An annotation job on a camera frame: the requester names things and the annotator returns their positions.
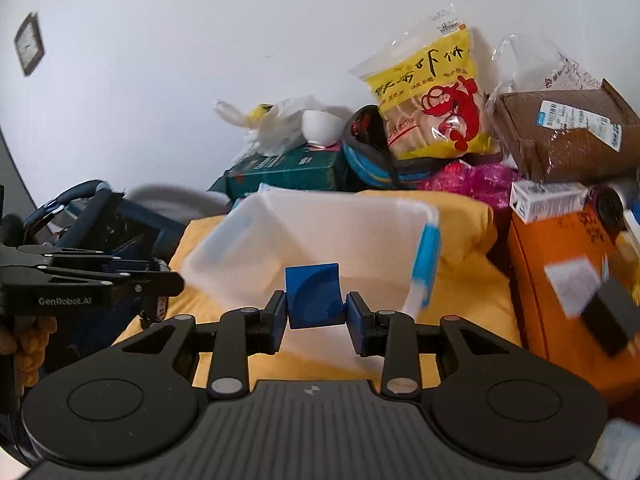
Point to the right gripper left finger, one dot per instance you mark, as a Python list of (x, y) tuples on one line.
[(241, 333)]

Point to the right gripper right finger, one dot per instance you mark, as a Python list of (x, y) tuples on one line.
[(391, 335)]

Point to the blue arch block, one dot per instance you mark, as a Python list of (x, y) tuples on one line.
[(314, 296)]

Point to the dark blue stroller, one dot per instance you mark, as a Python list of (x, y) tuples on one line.
[(104, 220)]

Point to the translucent plastic storage bin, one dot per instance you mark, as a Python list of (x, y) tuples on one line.
[(385, 247)]

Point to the yellow cloth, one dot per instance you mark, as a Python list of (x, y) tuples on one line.
[(465, 284)]

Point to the dark green box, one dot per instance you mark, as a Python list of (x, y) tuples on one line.
[(299, 169)]

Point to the orange cardboard box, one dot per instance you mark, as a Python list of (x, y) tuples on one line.
[(557, 265)]

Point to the magenta plastic bag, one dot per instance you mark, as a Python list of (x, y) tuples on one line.
[(487, 183)]

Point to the small white carton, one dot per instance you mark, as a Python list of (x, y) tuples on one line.
[(533, 202)]

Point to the white plastic bag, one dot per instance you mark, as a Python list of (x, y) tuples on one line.
[(270, 129)]

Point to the white bowl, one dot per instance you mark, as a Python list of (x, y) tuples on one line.
[(321, 128)]

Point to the black small box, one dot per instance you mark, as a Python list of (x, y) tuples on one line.
[(612, 317)]

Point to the yellow shrimp cracker bag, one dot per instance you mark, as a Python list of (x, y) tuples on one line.
[(428, 91)]

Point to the brown padded paper bag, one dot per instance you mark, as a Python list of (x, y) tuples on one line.
[(567, 154)]

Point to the clear plastic bag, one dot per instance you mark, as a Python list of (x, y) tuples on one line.
[(522, 63)]

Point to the wall clock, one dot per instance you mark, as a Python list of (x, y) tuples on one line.
[(29, 45)]

